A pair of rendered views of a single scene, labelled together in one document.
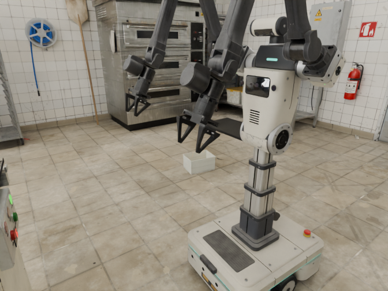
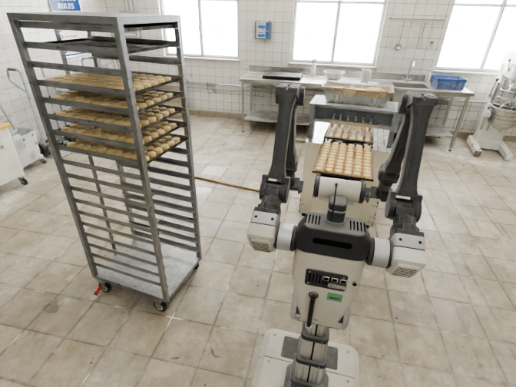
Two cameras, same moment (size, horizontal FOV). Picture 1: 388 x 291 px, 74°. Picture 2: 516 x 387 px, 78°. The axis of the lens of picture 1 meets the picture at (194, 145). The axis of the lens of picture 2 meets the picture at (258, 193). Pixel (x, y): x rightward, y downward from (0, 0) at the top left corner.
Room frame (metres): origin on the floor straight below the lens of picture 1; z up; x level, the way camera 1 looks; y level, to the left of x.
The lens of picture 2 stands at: (1.67, -1.13, 1.87)
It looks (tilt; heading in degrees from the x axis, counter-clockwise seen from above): 30 degrees down; 137
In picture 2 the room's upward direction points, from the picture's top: 1 degrees clockwise
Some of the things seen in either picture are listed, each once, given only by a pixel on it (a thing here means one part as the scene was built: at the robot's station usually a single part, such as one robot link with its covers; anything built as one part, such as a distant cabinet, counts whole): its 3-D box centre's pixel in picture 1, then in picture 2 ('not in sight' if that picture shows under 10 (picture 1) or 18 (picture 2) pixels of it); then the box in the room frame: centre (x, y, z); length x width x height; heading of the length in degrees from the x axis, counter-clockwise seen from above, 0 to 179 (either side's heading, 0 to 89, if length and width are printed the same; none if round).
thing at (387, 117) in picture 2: not in sight; (351, 122); (0.22, 1.34, 1.01); 0.72 x 0.33 x 0.34; 30
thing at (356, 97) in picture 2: not in sight; (356, 94); (0.22, 1.34, 1.25); 0.56 x 0.29 x 0.14; 30
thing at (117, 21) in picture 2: not in sight; (147, 193); (0.16, -0.53, 0.97); 0.03 x 0.03 x 1.70; 27
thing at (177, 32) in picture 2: not in sight; (190, 161); (-0.05, -0.13, 0.97); 0.03 x 0.03 x 1.70; 27
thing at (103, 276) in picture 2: not in sight; (130, 173); (-0.22, -0.47, 0.93); 0.64 x 0.51 x 1.78; 27
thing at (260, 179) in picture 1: (258, 194); (311, 356); (1.21, -0.35, 0.53); 0.11 x 0.11 x 0.40; 33
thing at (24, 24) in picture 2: not in sight; (68, 26); (-0.13, -0.65, 1.77); 0.64 x 0.03 x 0.03; 27
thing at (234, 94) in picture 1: (239, 94); not in sight; (5.14, -0.92, 0.36); 0.47 x 0.39 x 0.26; 124
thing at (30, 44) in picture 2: not in sight; (74, 47); (-0.13, -0.65, 1.68); 0.64 x 0.03 x 0.03; 27
